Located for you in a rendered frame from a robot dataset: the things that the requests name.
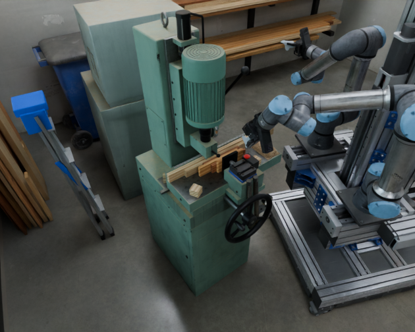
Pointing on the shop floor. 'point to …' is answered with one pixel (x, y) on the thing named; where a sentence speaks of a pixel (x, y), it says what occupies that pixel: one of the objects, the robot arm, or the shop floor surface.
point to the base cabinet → (194, 242)
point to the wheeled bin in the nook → (70, 83)
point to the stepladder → (60, 154)
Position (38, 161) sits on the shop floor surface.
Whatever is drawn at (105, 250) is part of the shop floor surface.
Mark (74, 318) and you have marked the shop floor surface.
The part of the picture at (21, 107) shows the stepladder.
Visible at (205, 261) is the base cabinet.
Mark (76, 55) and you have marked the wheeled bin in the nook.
